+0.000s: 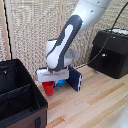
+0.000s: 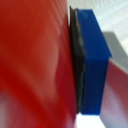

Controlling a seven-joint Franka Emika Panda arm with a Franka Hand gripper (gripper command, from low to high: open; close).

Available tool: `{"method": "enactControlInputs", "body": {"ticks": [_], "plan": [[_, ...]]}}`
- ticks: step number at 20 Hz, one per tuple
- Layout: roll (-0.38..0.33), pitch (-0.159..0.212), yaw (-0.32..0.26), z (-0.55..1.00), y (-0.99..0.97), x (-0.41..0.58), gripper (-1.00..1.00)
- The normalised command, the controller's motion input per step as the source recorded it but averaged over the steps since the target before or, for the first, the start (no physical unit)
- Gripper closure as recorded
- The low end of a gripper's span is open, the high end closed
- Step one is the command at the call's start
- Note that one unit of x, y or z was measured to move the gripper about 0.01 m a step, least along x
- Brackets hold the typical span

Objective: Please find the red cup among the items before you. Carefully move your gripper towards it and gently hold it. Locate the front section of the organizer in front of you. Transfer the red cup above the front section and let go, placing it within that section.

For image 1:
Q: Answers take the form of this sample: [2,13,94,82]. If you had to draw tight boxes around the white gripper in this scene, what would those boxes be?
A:
[36,67,71,84]

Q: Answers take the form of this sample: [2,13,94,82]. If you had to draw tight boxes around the red plastic cup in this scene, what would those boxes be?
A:
[41,81,56,96]

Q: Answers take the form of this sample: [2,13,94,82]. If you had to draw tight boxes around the blue plastic cup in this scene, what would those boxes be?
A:
[54,78,67,89]

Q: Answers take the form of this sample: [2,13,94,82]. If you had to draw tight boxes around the black fabric storage bin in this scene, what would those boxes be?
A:
[0,58,49,128]

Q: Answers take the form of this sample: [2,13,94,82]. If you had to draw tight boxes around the black hard equipment case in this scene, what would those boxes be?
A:
[87,28,128,80]

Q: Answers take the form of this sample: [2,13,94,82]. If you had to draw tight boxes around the black cable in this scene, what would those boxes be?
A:
[86,0,128,66]

